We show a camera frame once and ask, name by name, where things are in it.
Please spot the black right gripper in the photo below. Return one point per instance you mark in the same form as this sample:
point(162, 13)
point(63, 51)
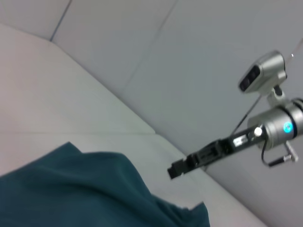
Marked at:
point(227, 146)

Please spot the teal blue t-shirt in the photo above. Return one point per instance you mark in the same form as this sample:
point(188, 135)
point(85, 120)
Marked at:
point(82, 189)

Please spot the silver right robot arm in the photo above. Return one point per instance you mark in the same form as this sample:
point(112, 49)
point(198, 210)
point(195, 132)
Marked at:
point(277, 127)

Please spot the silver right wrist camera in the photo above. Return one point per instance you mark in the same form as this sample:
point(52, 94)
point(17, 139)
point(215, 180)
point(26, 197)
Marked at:
point(262, 73)

